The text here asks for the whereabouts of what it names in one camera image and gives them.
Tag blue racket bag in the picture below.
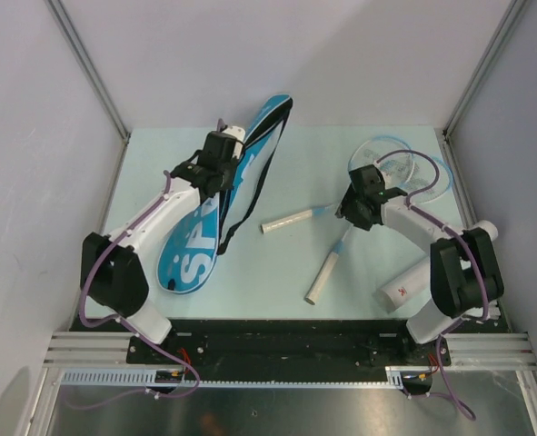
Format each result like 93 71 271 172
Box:
156 94 293 295

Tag white shuttlecock tube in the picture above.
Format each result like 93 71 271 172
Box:
373 220 499 313

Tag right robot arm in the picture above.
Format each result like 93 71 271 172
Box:
336 164 504 364

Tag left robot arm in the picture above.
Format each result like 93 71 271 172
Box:
78 126 245 363

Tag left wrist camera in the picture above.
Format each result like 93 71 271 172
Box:
221 125 245 159

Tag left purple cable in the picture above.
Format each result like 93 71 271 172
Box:
63 117 233 410

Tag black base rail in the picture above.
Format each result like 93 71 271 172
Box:
125 320 451 384

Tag left aluminium frame post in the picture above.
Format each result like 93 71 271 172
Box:
44 0 131 144

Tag aluminium frame post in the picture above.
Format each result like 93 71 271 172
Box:
44 0 131 144
442 0 531 139

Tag right aluminium frame post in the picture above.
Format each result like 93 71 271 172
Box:
442 0 531 139

